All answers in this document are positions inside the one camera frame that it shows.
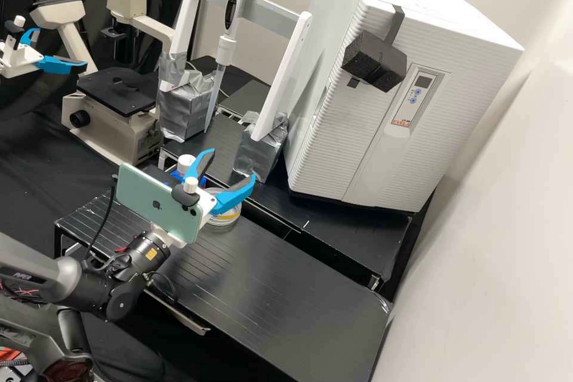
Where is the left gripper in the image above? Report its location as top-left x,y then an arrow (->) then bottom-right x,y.
0,27 -> 90,79

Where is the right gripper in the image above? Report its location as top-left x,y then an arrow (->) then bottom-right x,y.
152,148 -> 257,250

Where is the left phone holder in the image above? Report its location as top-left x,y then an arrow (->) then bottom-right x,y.
2,14 -> 27,53

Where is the black platform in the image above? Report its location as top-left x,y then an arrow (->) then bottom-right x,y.
216,79 -> 275,122
230,162 -> 414,298
159,112 -> 252,187
53,192 -> 393,382

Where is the blue bottle holder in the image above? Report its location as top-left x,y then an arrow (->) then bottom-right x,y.
170,168 -> 208,190

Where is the petri dish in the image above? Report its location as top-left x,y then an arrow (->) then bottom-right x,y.
203,186 -> 245,234

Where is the cream microscope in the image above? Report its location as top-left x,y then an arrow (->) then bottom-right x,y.
27,0 -> 176,167

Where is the white pipette stand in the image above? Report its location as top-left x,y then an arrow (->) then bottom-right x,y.
155,0 -> 314,177

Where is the pipette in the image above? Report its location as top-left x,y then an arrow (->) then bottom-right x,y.
205,0 -> 248,133

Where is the white incubator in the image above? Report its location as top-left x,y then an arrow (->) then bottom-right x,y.
293,0 -> 525,96

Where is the right wrist camera phone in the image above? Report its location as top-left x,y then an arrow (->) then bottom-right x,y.
115,162 -> 217,245

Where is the black cable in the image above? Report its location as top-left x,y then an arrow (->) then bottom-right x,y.
83,175 -> 120,266

